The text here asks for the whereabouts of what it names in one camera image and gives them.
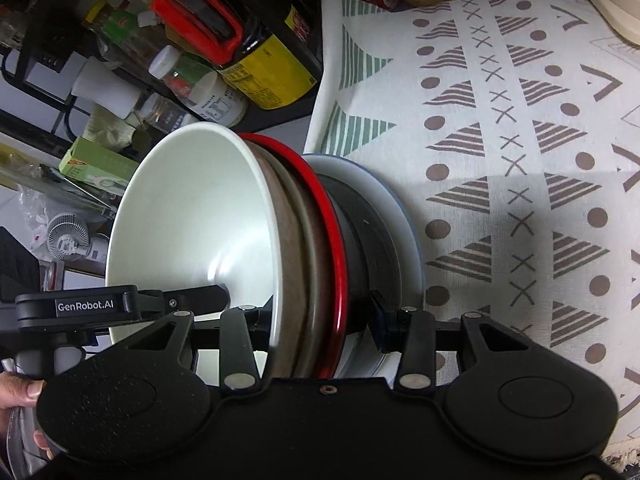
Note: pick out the black metal rack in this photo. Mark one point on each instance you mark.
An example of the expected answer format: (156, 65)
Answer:
(45, 60)

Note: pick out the white seasoning jar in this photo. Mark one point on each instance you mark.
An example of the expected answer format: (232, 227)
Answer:
(222, 105)

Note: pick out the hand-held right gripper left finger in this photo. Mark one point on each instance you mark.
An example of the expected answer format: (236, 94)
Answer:
(237, 340)

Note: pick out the plain white plate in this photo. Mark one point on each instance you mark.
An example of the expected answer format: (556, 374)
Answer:
(382, 200)

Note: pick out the small pale green bowl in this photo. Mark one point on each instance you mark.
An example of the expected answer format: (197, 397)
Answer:
(200, 220)

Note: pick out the large pale green bowl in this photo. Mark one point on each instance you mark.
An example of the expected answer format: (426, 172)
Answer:
(305, 240)

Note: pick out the small glass jar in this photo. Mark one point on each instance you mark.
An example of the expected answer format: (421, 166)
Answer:
(165, 115)

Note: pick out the person's left hand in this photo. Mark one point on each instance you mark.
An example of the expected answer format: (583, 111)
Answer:
(17, 392)

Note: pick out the patterned fringed cloth mat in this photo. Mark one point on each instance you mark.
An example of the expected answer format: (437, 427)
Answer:
(500, 160)

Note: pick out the red and black bowl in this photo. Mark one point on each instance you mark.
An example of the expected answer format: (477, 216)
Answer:
(332, 220)

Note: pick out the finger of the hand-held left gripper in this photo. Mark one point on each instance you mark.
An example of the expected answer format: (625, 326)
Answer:
(190, 300)

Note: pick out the green cardboard box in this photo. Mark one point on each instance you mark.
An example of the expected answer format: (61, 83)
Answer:
(100, 162)

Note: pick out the small red label bottle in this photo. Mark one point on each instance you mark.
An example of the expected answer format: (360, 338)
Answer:
(182, 75)

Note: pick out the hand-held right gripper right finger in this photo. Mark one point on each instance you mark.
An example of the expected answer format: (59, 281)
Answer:
(381, 322)

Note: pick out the small white fan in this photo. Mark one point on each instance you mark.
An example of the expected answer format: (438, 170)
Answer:
(67, 237)

